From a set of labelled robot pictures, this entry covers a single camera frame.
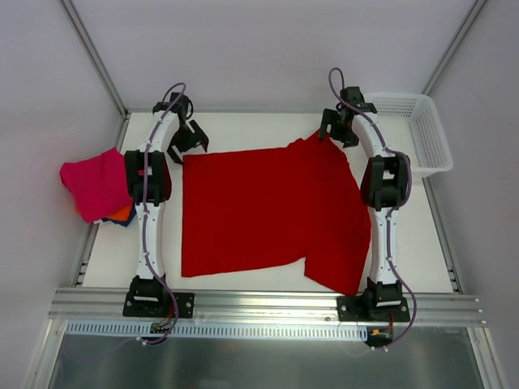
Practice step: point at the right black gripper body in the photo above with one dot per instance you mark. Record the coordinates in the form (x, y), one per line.
(338, 126)

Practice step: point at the aluminium frame post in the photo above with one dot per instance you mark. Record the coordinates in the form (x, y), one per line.
(463, 30)
(81, 31)

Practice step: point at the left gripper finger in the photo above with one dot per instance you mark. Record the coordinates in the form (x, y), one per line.
(175, 152)
(198, 137)

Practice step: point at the left aluminium frame post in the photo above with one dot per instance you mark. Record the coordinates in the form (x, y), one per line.
(81, 31)

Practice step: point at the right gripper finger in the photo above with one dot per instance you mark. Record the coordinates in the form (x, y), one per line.
(349, 139)
(327, 124)

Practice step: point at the aluminium mounting rail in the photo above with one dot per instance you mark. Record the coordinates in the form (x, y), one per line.
(211, 306)

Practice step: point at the red t shirt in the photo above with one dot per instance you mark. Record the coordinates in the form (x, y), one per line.
(250, 210)

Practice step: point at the white slotted cable duct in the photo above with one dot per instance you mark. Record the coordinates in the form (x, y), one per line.
(257, 331)

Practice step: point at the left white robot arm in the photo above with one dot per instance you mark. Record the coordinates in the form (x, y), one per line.
(149, 184)

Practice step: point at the right aluminium frame post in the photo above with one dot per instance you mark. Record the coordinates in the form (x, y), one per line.
(463, 30)

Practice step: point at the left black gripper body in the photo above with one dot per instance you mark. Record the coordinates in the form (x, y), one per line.
(186, 138)

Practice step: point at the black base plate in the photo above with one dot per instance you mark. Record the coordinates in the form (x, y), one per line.
(363, 309)
(182, 304)

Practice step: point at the white plastic basket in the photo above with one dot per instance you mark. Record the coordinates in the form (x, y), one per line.
(410, 123)

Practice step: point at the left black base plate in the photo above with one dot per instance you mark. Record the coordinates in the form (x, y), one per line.
(182, 304)

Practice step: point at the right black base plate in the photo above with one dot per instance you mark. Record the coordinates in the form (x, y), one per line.
(363, 309)

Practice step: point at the folded pink t shirt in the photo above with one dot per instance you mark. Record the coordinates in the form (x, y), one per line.
(98, 185)

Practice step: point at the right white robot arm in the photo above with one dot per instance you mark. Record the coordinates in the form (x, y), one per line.
(384, 189)

